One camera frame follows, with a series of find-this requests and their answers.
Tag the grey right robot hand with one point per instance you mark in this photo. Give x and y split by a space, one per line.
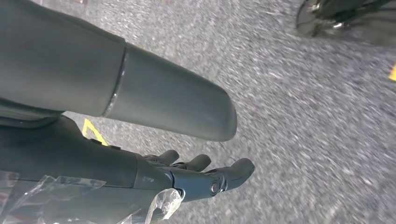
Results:
77 160

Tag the clear plastic film wrap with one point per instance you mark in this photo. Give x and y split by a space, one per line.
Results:
167 201

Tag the yellow floor tape square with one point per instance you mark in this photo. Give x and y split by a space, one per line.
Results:
92 133
393 72

